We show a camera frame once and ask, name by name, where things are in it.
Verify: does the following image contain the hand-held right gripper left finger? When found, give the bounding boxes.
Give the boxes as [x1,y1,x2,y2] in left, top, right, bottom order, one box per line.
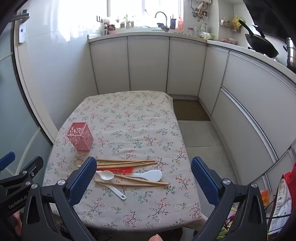
[22,156,97,241]

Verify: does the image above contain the red plastic bag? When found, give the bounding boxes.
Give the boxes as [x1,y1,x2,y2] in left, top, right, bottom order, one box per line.
[284,162,296,187]

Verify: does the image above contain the white rice paddle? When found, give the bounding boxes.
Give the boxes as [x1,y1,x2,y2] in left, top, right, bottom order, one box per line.
[132,169,163,182]

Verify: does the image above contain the white plastic chopsticks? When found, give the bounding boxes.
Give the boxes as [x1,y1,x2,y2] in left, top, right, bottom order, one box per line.
[95,170,127,200]

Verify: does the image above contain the black wire rack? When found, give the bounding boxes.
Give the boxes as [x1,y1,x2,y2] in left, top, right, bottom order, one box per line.
[264,192,292,241]

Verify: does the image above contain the wall pipe fittings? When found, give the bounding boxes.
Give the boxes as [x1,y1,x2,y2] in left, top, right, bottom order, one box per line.
[190,0,209,22]

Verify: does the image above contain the kitchen window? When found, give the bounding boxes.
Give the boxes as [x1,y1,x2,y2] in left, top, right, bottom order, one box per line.
[106,0,184,28]

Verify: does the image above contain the red plastic spoon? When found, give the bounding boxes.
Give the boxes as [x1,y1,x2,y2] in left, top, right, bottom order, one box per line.
[110,167,134,174]

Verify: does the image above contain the white kitchen base cabinets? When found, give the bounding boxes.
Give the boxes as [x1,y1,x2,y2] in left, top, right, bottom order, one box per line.
[89,35,296,186]

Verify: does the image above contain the wooden chopstick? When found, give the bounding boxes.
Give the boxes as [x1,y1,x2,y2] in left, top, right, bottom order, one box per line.
[113,173,169,186]
[97,161,146,167]
[97,162,158,169]
[94,179,164,187]
[95,158,156,163]

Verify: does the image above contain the brown floor mat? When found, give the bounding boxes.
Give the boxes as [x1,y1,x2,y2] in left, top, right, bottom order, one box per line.
[172,98,211,121]

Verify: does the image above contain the chrome kitchen faucet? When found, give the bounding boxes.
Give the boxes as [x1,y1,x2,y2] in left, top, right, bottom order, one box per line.
[154,11,168,30]

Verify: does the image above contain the frosted glass sliding door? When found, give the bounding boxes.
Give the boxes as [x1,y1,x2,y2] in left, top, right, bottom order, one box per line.
[0,23,54,186]

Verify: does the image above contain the steel pot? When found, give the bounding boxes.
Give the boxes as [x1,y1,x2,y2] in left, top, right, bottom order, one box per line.
[283,37,296,68]

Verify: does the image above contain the green vegetables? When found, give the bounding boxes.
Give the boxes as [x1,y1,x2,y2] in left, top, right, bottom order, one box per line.
[198,32,216,40]

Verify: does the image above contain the floral tablecloth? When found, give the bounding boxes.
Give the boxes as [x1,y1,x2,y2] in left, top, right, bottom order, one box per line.
[42,91,204,232]

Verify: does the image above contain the white kitchen countertop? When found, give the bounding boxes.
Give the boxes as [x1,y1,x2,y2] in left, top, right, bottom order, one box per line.
[87,29,296,75]

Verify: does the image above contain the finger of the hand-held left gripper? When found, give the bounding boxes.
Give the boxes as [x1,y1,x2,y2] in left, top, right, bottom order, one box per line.
[0,152,16,172]
[0,156,44,186]

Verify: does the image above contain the pink perforated utensil holder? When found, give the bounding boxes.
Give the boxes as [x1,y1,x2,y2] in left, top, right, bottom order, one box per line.
[65,122,94,151]

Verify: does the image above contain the person's left hand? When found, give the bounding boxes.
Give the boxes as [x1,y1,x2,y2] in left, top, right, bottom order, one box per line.
[13,212,23,232]

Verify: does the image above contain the small potted plants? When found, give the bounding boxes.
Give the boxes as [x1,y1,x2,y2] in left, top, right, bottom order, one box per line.
[116,14,135,29]

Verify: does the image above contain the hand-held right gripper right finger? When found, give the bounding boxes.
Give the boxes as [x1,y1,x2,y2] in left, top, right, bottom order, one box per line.
[191,156,270,241]

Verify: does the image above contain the white door handle bracket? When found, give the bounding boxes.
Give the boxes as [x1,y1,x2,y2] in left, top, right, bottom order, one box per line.
[14,10,30,44]

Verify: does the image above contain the black wok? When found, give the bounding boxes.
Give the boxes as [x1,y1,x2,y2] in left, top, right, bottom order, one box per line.
[238,20,279,58]

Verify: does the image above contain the white printed plastic bag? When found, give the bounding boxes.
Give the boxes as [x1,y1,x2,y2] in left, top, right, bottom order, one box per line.
[266,175,292,232]

